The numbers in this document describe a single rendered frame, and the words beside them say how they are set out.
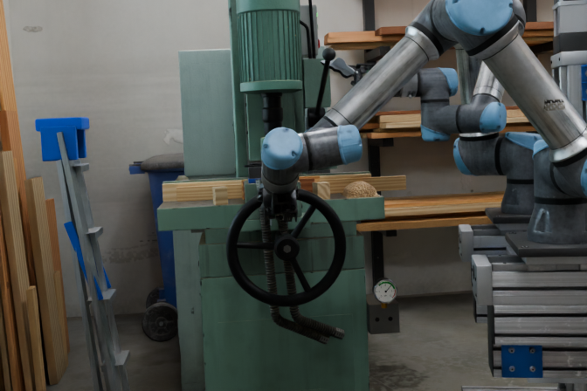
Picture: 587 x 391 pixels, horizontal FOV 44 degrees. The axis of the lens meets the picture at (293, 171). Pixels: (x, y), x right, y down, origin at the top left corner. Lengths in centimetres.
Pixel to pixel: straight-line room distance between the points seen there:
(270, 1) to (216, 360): 97
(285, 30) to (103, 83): 253
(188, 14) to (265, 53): 245
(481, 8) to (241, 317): 102
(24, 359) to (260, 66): 175
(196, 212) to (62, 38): 270
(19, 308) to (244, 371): 141
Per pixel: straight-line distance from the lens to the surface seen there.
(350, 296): 200
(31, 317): 320
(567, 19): 198
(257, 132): 217
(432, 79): 195
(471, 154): 224
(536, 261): 170
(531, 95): 153
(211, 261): 195
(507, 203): 221
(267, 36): 201
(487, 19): 146
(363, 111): 154
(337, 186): 210
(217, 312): 198
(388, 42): 410
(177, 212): 194
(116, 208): 446
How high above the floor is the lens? 111
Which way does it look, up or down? 4 degrees down
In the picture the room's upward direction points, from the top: 3 degrees counter-clockwise
